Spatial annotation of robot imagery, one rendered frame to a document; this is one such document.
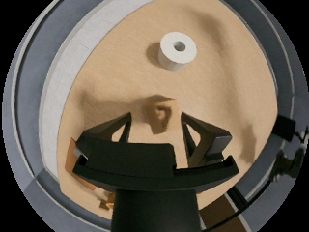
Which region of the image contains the brown clipboard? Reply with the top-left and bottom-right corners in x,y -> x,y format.
65,138 -> 97,191

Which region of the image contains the tan cardboard ring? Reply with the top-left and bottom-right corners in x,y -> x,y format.
106,193 -> 115,209

